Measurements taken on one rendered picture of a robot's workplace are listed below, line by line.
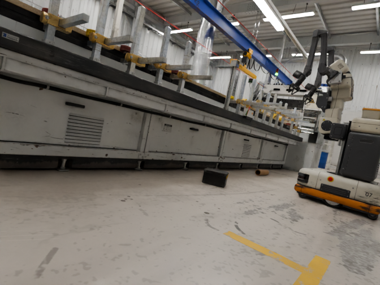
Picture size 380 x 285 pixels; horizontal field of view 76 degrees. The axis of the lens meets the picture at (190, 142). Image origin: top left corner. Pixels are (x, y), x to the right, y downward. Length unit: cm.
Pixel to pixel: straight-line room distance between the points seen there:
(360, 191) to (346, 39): 930
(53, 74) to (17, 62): 16
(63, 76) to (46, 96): 26
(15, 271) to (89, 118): 121
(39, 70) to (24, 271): 96
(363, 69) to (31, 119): 1168
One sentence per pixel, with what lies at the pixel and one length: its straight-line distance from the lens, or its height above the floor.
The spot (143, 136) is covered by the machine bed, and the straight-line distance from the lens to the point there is 208.
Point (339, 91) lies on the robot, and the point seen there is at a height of 107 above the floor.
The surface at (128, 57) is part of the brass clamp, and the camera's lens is 168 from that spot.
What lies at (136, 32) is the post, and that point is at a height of 97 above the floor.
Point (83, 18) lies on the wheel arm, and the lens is 128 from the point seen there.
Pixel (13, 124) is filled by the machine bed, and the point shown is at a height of 26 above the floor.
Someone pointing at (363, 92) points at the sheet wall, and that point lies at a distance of 1199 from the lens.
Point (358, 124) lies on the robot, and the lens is 256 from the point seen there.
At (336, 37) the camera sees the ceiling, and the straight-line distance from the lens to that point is 1151.
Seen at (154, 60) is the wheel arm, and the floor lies 80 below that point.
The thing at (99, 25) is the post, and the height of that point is 90.
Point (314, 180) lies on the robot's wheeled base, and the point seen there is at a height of 20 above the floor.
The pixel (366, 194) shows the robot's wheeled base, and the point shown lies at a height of 19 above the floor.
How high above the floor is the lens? 43
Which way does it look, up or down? 3 degrees down
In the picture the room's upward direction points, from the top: 11 degrees clockwise
